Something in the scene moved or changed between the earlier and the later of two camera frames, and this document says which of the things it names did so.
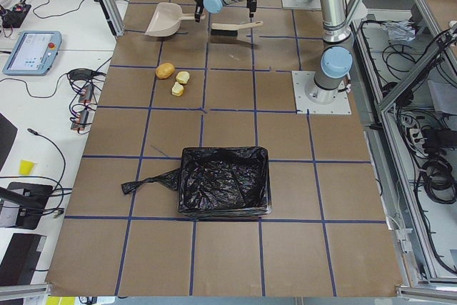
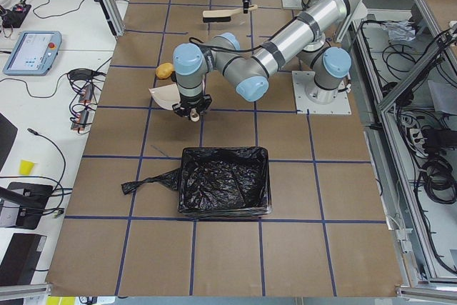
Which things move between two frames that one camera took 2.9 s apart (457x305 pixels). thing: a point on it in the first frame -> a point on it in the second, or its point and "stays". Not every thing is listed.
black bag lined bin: (218, 182) stays
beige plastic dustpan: (166, 20) -> (166, 96)
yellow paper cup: (26, 167) stays
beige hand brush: (231, 30) -> (223, 15)
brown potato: (164, 71) stays
